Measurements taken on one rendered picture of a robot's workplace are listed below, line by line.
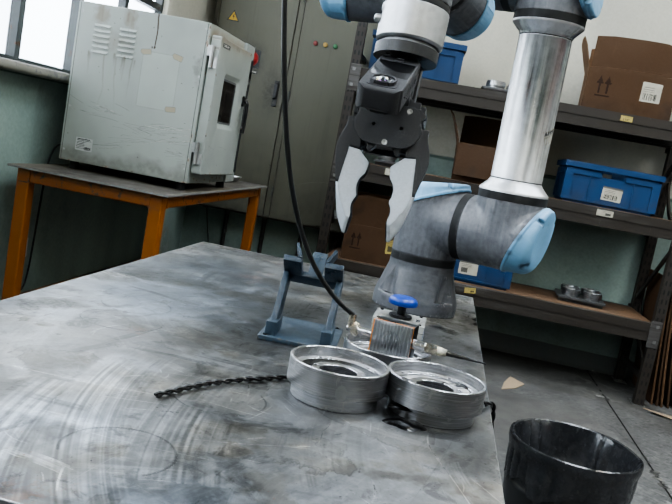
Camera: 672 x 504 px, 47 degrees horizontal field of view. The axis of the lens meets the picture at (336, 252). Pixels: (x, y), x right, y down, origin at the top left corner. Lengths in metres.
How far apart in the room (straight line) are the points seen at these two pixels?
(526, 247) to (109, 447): 0.82
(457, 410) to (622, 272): 4.21
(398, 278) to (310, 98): 3.40
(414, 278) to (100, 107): 2.07
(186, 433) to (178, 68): 2.50
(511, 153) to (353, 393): 0.64
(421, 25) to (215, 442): 0.47
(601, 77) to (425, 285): 3.19
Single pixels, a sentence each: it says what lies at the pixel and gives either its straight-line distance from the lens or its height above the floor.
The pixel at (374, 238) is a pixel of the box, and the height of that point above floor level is 0.59.
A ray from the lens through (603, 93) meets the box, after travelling 4.41.
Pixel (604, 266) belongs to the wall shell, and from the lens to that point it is 4.94.
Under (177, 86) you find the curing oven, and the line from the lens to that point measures 3.08.
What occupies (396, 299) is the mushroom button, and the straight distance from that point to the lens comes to 1.05.
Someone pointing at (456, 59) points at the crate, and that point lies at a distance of 4.38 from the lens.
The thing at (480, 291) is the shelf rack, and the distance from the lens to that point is 4.28.
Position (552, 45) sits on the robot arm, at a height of 1.27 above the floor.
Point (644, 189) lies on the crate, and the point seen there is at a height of 1.14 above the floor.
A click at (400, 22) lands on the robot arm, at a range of 0.86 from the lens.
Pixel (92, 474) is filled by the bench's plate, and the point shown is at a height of 0.80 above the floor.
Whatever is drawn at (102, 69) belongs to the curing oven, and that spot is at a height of 1.18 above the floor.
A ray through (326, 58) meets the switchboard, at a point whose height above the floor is 1.55.
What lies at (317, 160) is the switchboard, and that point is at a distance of 4.66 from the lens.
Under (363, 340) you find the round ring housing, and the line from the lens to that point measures 0.96.
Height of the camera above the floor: 1.06
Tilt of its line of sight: 8 degrees down
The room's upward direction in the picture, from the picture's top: 11 degrees clockwise
